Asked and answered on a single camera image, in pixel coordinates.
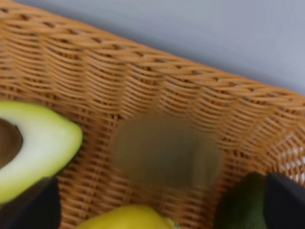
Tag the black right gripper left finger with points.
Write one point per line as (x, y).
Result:
(38, 207)

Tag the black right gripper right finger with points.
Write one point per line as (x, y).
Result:
(284, 203)

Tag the green lime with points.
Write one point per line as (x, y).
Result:
(242, 206)

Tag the orange wicker basket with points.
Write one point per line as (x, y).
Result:
(96, 79)

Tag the halved avocado with pit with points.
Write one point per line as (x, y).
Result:
(49, 143)

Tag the yellow lemon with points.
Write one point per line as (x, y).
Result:
(130, 217)

